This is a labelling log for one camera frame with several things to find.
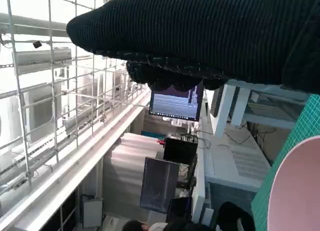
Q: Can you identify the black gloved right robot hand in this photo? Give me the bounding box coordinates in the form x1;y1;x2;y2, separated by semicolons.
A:
66;0;320;94

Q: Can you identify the pink plastic bowl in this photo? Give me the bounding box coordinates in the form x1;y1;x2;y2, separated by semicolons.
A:
266;137;320;231

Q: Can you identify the purple screen computer monitor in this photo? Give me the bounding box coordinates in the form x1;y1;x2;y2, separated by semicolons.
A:
149;87;205;122

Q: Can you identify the black computer monitor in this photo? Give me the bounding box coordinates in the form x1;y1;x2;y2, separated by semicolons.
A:
139;157;181;215
165;197;193;224
163;137;199;165

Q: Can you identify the green cutting mat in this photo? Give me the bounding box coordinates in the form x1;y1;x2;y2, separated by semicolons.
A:
251;93;320;231

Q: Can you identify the white fabric cover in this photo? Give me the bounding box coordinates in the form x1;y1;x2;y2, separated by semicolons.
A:
109;132;166;212

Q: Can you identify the person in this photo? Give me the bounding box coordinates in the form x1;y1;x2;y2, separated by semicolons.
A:
122;202;256;231

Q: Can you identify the white computer case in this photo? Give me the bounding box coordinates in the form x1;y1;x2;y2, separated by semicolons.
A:
82;195;104;229

